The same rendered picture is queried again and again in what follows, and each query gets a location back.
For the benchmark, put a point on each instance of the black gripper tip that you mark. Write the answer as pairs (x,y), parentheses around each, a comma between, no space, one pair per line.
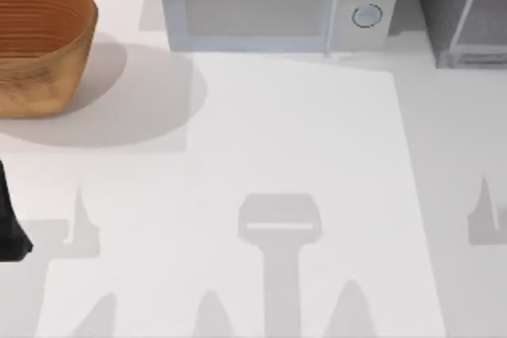
(10,231)

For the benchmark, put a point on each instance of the pale microwave oven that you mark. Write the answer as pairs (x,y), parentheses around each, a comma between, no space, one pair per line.
(390,5)

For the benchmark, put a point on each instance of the microwave oven door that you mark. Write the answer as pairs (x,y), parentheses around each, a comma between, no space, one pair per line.
(253,1)

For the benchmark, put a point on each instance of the grey cabinet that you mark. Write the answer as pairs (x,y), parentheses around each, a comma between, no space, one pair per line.
(447,9)

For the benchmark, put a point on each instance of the round microwave knob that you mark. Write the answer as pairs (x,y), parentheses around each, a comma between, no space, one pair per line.
(367,16)

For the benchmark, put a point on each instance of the brown wicker basket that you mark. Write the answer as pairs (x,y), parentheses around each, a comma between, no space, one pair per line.
(43,77)

